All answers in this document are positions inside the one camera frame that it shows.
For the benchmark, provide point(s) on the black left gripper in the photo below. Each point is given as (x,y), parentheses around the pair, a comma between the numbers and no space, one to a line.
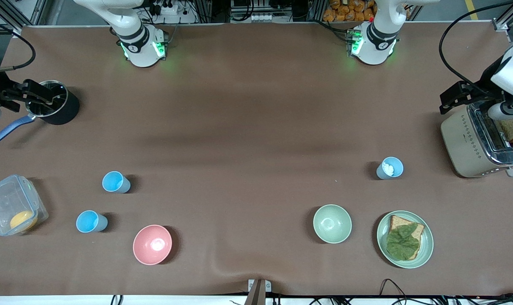
(484,86)

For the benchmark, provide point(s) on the blue cup with paper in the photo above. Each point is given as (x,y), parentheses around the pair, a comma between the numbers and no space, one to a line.
(387,169)

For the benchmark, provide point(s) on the beige and chrome toaster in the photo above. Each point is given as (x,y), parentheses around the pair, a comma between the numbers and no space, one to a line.
(464,144)

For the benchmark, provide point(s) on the brown toast slice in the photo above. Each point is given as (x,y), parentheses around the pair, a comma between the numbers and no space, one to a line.
(512,129)

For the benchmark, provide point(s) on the white crumpled paper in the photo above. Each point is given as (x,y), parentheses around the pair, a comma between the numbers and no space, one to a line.
(389,168)

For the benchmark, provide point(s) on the clear plastic container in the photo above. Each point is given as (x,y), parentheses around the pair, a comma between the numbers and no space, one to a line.
(6,203)

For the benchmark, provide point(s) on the bag of orange buns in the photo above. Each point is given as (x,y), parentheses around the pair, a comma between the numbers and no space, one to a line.
(349,10)

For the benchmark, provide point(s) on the brown bread slice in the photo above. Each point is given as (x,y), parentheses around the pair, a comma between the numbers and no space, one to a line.
(396,222)

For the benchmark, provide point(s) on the green plate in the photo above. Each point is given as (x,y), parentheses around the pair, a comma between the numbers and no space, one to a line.
(425,241)

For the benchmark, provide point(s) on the green lettuce leaf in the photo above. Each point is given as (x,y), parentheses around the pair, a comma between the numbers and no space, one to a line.
(402,243)

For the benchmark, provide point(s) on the white power strip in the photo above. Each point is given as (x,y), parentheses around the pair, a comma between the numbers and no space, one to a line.
(169,7)

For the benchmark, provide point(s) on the green bowl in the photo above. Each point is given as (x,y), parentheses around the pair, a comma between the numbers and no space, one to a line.
(332,223)

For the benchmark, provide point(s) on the pink bowl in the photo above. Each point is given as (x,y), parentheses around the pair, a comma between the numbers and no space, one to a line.
(152,245)

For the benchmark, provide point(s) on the aluminium frame rail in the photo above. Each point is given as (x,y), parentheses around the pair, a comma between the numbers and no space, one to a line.
(10,15)
(508,19)

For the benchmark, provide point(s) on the metal table clamp bracket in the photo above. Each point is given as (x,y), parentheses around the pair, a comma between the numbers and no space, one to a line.
(259,291)

